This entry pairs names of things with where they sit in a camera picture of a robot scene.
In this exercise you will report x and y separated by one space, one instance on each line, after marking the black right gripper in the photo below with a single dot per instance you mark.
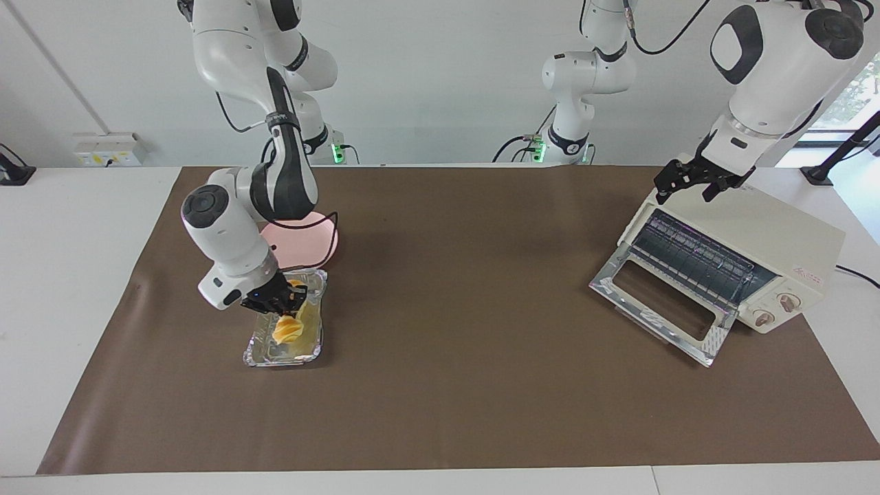
269 295

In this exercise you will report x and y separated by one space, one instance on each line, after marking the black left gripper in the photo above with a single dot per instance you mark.
701 172

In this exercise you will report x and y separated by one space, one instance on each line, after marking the yellow ridged bread loaf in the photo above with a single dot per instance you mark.
287 331

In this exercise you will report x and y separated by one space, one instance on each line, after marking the aluminium foil tray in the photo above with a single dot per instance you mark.
265 349

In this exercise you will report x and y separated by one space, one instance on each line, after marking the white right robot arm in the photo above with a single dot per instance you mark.
227 234

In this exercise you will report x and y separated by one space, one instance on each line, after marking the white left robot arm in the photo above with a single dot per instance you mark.
777 82

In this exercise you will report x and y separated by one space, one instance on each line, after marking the cream toaster oven body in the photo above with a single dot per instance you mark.
777 240

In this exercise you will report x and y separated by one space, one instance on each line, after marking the glass toaster oven door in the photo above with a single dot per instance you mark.
619 271

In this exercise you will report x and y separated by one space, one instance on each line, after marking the small cream oven knob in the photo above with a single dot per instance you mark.
763 318

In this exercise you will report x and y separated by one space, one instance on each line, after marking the large cream oven knob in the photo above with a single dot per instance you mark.
789 302

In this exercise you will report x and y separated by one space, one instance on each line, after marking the pink round plate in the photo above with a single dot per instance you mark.
306 246

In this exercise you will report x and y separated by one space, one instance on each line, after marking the brown table mat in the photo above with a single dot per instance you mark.
440 399

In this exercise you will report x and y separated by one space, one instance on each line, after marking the black desk clamp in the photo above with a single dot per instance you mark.
14 172

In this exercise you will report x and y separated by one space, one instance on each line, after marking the black desk mount stand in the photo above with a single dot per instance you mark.
835 155

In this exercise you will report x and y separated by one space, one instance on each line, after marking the window with white frame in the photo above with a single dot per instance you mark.
856 96

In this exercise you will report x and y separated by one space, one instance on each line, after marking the white wall socket box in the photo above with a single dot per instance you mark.
110 150

